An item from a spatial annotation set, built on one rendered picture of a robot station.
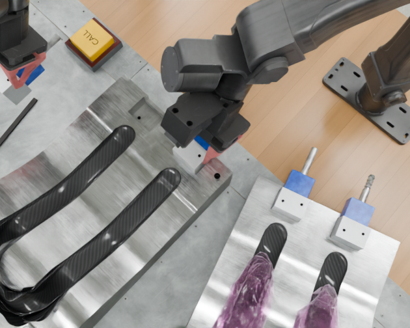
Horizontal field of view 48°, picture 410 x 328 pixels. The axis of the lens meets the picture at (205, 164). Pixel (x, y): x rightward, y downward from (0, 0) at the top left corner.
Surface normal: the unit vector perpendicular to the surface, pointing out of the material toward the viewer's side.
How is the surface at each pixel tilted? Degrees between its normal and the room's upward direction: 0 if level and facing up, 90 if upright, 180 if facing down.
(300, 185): 0
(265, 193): 0
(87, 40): 0
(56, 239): 28
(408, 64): 85
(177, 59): 65
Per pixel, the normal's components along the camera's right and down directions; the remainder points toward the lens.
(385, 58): -0.97, 0.21
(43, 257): 0.26, -0.51
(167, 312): 0.00, -0.25
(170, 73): -0.88, 0.09
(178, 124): -0.61, 0.47
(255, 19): -0.42, -0.14
